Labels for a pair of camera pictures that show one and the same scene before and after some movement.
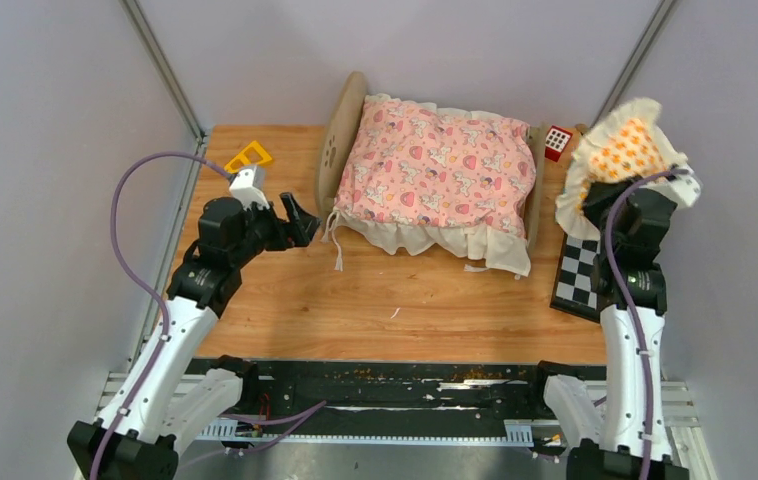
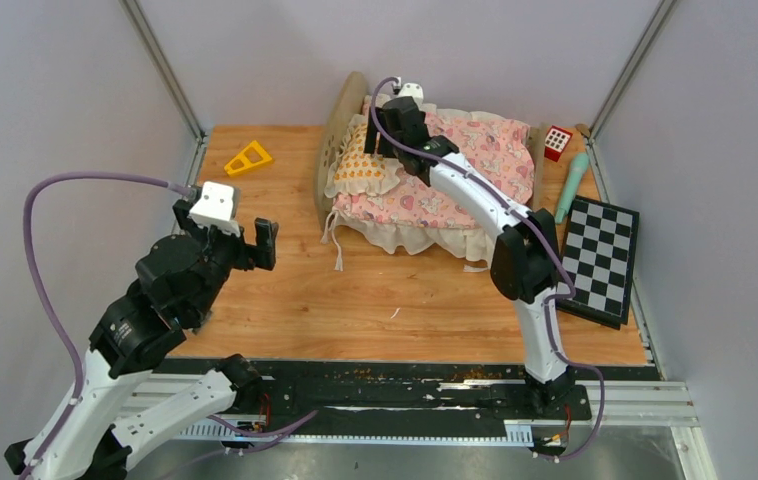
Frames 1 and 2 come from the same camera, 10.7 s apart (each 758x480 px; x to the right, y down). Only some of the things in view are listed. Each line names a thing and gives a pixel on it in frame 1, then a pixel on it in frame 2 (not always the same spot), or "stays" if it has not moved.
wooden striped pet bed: x=339 y=123 stays
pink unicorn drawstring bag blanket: x=415 y=176 stays
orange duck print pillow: x=629 y=143 to x=356 y=171
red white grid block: x=556 y=142 stays
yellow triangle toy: x=265 y=157 stays
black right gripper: x=597 y=193 to x=384 y=148
